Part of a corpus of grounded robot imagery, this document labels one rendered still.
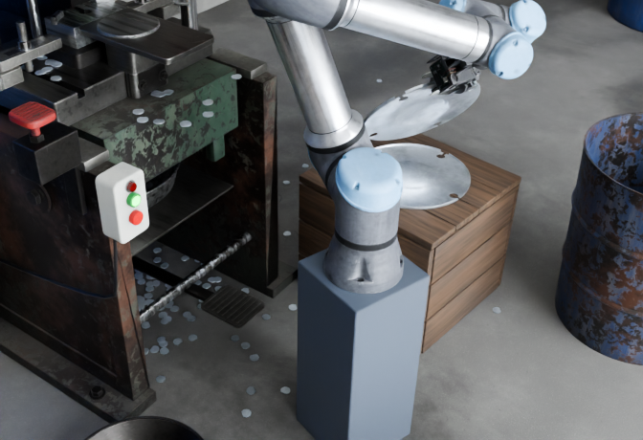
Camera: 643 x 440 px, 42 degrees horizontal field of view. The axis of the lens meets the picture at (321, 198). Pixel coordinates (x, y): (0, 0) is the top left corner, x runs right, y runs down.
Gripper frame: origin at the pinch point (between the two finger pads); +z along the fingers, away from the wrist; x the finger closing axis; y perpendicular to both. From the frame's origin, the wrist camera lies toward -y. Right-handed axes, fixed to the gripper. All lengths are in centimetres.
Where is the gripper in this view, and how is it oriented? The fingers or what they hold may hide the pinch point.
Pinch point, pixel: (436, 85)
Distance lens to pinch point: 184.1
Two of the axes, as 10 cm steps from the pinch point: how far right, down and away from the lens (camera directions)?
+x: 3.7, 9.2, -0.8
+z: -4.1, 2.5, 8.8
